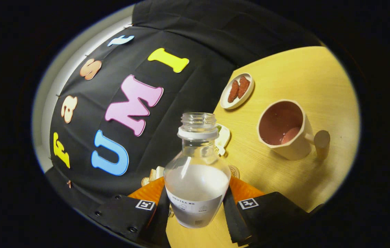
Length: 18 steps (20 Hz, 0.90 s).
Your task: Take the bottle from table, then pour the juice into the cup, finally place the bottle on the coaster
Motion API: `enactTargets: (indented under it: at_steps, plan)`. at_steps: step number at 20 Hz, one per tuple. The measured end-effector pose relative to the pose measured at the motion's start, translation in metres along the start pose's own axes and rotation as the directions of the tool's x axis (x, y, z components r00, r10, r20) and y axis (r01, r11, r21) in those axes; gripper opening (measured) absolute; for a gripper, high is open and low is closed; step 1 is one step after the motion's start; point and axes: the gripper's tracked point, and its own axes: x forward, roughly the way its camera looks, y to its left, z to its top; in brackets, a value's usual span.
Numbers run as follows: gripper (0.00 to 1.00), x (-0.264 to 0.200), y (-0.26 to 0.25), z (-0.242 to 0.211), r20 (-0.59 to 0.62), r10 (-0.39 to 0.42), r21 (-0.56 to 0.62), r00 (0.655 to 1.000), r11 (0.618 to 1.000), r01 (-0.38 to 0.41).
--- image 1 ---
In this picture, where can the black backdrop cloth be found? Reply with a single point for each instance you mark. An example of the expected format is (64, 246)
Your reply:
(188, 44)

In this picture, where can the toasted bread slice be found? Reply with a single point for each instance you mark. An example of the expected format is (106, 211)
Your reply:
(145, 181)
(152, 175)

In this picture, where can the clear juice bottle white label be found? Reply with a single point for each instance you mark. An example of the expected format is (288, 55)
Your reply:
(196, 186)

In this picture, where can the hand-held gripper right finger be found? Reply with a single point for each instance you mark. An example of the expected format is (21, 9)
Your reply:
(232, 220)

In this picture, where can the white toaster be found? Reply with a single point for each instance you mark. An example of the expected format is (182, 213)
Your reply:
(160, 172)

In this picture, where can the round brown coaster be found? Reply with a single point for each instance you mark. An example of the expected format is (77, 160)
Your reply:
(234, 171)

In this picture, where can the white divided dish with beans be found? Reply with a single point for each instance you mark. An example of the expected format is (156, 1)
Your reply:
(224, 139)

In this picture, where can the red sausage piece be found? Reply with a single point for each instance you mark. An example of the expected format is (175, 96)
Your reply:
(233, 91)
(243, 86)

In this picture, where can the white oval plate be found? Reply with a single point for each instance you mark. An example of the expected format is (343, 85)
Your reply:
(246, 96)

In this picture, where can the wooden table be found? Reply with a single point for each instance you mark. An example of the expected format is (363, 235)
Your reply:
(301, 72)

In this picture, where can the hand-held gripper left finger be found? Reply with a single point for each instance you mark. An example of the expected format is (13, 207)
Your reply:
(158, 224)

